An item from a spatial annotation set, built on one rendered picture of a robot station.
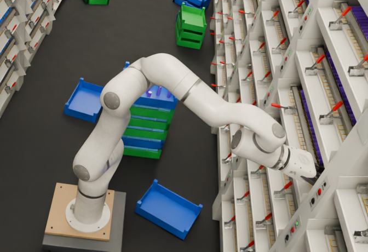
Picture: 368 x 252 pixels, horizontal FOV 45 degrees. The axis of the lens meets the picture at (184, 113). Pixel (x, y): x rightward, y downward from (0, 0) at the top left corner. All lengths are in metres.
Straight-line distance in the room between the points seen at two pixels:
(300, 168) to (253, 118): 0.23
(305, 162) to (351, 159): 0.21
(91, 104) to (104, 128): 1.41
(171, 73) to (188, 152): 1.54
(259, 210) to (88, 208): 0.69
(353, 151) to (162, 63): 0.58
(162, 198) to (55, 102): 0.95
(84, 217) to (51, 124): 0.98
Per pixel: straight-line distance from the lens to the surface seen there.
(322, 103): 1.56
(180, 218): 2.46
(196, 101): 1.30
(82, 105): 2.93
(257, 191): 1.96
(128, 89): 1.38
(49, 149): 2.64
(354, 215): 1.24
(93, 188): 1.79
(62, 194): 2.07
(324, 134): 1.44
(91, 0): 4.03
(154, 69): 1.32
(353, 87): 1.33
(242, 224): 2.08
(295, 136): 1.68
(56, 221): 1.99
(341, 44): 1.52
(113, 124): 1.52
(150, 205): 2.46
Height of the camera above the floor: 1.93
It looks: 39 degrees down
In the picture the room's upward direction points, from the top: 19 degrees clockwise
